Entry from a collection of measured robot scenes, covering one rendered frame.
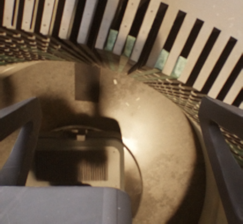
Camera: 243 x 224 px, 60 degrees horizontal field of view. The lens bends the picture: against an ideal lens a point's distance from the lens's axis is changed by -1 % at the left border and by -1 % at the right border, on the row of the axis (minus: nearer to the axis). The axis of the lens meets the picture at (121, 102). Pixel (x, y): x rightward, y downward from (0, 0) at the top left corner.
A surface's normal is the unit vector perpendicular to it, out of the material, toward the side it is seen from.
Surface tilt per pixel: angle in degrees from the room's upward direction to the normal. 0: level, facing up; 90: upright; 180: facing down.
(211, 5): 0
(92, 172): 0
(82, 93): 24
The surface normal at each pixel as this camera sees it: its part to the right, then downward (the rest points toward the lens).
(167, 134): 0.02, 0.10
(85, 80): -0.02, 0.50
